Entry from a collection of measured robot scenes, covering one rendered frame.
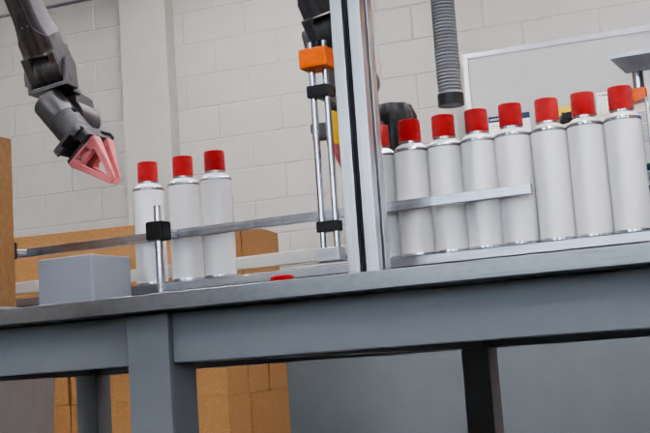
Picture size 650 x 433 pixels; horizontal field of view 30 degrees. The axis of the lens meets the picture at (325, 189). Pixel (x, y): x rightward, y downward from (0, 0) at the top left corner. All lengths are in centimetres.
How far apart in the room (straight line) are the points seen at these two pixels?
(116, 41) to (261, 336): 595
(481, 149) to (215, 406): 351
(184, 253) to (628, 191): 70
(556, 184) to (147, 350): 61
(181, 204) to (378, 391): 451
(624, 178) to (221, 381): 361
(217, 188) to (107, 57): 541
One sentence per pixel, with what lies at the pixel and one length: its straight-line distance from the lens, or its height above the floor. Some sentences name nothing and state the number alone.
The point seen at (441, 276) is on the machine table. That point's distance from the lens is 127.
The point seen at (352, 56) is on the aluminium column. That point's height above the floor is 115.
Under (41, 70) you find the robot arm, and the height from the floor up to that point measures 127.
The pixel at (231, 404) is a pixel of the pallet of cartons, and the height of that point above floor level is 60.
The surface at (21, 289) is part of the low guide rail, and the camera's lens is 220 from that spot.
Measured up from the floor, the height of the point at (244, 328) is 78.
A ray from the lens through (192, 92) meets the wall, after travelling 697.
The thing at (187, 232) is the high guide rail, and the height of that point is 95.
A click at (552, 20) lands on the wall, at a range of 635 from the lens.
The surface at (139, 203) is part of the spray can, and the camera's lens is 199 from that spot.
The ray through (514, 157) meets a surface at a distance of 172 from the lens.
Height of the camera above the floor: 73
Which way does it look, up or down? 8 degrees up
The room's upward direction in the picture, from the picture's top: 4 degrees counter-clockwise
